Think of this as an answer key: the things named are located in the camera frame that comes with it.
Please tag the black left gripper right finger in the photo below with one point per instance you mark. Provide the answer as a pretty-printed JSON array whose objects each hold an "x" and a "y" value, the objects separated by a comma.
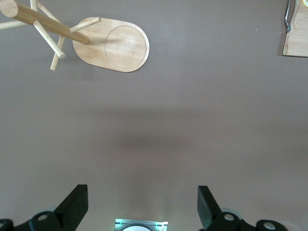
[{"x": 209, "y": 211}]

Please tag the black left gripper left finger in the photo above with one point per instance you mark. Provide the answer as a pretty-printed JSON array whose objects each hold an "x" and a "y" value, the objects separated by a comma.
[{"x": 69, "y": 209}]

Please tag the wooden cup rack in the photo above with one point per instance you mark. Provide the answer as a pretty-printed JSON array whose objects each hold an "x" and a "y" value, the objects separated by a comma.
[{"x": 125, "y": 45}]

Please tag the wooden cutting board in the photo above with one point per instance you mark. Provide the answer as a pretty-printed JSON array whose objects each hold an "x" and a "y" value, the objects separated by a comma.
[{"x": 298, "y": 38}]

